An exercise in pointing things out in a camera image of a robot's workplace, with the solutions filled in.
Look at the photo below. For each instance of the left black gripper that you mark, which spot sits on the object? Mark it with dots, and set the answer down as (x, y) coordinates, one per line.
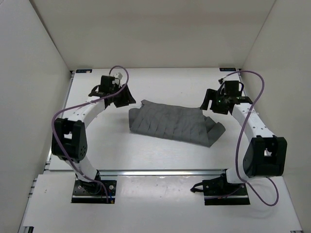
(128, 98)

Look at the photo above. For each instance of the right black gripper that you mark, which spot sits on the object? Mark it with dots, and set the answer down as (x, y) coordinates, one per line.
(209, 96)

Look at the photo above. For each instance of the grey pleated skirt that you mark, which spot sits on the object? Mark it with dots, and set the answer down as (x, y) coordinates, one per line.
(177, 123)

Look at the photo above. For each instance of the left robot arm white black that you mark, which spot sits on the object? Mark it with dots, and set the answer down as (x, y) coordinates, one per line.
(69, 142)

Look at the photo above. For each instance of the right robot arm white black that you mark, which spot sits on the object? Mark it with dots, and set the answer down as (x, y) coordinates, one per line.
(266, 153)

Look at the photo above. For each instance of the right blue corner sticker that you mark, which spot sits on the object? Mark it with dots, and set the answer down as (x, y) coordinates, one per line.
(227, 69)

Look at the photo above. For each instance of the blue corner sticker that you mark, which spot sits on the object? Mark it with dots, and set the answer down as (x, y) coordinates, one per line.
(83, 71)
(227, 69)

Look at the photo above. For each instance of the left blue corner sticker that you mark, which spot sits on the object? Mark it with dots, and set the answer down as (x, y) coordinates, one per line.
(83, 71)

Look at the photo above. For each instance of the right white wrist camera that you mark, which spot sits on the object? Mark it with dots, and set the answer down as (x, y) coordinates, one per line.
(221, 81)

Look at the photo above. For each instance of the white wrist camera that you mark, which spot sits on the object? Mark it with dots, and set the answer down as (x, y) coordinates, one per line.
(221, 81)
(118, 77)

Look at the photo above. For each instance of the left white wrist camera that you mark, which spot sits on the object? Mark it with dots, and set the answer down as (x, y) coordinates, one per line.
(118, 77)

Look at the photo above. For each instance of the aluminium front rail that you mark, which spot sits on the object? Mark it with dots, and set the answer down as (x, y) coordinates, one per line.
(196, 172)

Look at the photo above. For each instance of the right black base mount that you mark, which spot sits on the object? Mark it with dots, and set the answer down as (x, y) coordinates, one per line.
(219, 192)

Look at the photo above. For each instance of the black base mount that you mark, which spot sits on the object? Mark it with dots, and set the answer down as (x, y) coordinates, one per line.
(219, 192)
(94, 193)

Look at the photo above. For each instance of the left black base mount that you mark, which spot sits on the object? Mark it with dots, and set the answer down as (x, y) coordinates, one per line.
(94, 193)

